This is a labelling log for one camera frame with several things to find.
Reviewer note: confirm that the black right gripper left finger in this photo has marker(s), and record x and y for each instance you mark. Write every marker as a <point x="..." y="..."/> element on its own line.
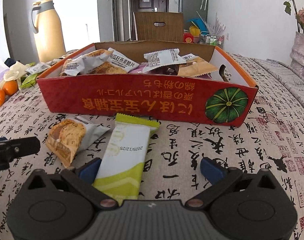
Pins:
<point x="58" y="206"/>

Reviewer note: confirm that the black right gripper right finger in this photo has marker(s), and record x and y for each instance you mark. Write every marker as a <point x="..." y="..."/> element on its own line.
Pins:
<point x="244" y="206"/>

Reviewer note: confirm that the green white snack packet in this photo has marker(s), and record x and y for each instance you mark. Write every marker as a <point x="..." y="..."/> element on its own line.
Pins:
<point x="121" y="168"/>

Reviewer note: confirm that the cookie packet on table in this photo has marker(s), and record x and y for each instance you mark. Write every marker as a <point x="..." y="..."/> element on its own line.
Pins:
<point x="72" y="136"/>

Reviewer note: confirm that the orange fruit middle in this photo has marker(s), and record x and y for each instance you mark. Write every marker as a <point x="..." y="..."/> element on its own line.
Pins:
<point x="10" y="87"/>

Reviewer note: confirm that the calligraphy print tablecloth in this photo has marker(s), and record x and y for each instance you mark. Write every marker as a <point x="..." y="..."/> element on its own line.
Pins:
<point x="272" y="137"/>

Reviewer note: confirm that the green packet near oranges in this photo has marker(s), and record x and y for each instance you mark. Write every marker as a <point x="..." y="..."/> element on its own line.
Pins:
<point x="29" y="81"/>

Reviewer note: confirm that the red cardboard snack box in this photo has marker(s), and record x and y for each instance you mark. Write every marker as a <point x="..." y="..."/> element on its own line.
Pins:
<point x="165" y="97"/>

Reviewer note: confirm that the cream thermos jug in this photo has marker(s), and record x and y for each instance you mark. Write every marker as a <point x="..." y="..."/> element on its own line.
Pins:
<point x="47" y="29"/>

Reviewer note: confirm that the pink packet in box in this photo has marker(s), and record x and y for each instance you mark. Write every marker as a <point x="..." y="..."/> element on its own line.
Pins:
<point x="139" y="69"/>

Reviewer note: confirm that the pink textured vase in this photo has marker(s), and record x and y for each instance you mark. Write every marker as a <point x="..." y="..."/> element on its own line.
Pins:
<point x="297" y="54"/>

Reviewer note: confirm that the red gift box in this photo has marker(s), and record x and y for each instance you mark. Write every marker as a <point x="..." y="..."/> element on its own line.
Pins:
<point x="188" y="38"/>

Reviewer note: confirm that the brown wooden chair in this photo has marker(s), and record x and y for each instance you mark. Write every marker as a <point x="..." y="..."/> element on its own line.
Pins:
<point x="159" y="26"/>

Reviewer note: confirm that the wire storage rack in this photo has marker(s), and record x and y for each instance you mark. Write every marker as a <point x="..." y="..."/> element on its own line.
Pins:
<point x="212" y="40"/>

